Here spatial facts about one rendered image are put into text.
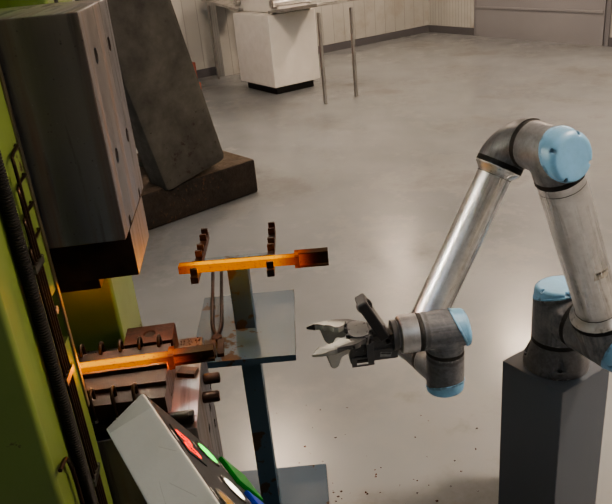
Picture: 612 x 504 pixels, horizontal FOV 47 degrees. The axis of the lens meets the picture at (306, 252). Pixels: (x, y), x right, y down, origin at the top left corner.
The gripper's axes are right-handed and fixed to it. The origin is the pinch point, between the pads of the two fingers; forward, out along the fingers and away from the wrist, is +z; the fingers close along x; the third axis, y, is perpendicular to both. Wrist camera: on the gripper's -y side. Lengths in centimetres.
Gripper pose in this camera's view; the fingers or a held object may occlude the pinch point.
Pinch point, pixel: (311, 338)
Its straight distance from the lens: 163.0
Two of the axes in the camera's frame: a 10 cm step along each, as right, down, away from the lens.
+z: -9.9, 1.2, -0.6
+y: 0.9, 9.1, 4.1
